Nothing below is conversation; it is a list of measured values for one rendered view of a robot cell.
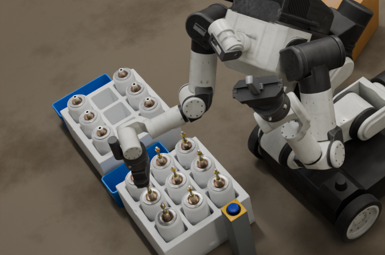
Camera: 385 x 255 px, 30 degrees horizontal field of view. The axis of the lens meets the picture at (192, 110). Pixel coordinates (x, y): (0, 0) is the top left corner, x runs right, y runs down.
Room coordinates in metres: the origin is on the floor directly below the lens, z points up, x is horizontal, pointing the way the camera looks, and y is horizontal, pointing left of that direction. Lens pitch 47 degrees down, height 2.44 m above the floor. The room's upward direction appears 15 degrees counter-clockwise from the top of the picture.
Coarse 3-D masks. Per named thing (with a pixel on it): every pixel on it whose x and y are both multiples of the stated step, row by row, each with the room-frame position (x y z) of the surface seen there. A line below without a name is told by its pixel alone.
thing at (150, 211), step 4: (156, 188) 1.68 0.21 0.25; (160, 192) 1.66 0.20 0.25; (140, 196) 1.67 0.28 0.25; (164, 196) 1.65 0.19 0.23; (140, 200) 1.65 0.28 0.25; (160, 200) 1.62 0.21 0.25; (164, 200) 1.63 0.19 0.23; (144, 204) 1.63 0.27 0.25; (156, 204) 1.61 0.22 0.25; (160, 204) 1.61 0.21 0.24; (164, 204) 1.63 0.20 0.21; (144, 208) 1.62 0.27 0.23; (148, 208) 1.61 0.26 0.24; (152, 208) 1.60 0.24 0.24; (156, 208) 1.61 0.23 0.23; (160, 208) 1.61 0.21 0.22; (144, 212) 1.63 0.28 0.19; (148, 212) 1.61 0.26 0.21; (152, 212) 1.61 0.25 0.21; (156, 212) 1.60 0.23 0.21; (148, 216) 1.62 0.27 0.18; (152, 216) 1.61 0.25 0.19; (152, 220) 1.61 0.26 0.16
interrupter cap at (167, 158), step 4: (156, 156) 1.83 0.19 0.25; (164, 156) 1.82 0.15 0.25; (168, 156) 1.82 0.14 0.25; (152, 160) 1.82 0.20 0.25; (156, 160) 1.81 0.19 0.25; (164, 160) 1.80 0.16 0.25; (168, 160) 1.80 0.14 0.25; (152, 164) 1.80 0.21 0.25; (156, 164) 1.79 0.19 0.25; (160, 164) 1.79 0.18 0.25; (164, 164) 1.78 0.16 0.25; (168, 164) 1.78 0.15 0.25; (160, 168) 1.77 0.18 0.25
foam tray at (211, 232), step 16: (176, 160) 1.85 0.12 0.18; (192, 176) 1.77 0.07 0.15; (128, 192) 1.79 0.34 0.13; (208, 192) 1.66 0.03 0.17; (240, 192) 1.61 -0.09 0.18; (128, 208) 1.73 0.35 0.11; (176, 208) 1.62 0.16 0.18; (144, 224) 1.59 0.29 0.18; (208, 224) 1.51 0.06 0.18; (224, 224) 1.54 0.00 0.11; (160, 240) 1.50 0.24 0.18; (176, 240) 1.48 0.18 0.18; (192, 240) 1.49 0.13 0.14; (208, 240) 1.51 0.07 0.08; (224, 240) 1.53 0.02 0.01
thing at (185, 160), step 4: (176, 144) 1.87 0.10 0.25; (196, 144) 1.84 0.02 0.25; (176, 148) 1.85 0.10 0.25; (196, 148) 1.82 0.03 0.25; (176, 152) 1.83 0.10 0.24; (180, 152) 1.82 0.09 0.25; (192, 152) 1.81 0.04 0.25; (196, 152) 1.81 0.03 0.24; (180, 156) 1.81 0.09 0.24; (184, 156) 1.80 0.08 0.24; (188, 156) 1.80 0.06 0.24; (192, 156) 1.80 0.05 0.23; (196, 156) 1.81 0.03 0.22; (180, 160) 1.82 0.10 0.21; (184, 160) 1.81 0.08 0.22; (188, 160) 1.80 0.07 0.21; (192, 160) 1.80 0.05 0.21; (180, 164) 1.83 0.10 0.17; (184, 164) 1.81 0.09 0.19; (188, 164) 1.80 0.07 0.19; (184, 168) 1.81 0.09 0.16; (188, 168) 1.80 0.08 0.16
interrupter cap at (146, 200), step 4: (152, 188) 1.69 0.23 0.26; (144, 192) 1.68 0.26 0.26; (156, 192) 1.66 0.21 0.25; (144, 196) 1.66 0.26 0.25; (156, 196) 1.64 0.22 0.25; (160, 196) 1.64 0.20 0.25; (144, 200) 1.64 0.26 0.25; (148, 200) 1.64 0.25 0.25; (152, 200) 1.63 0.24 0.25; (156, 200) 1.63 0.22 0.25; (148, 204) 1.62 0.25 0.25; (152, 204) 1.61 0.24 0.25
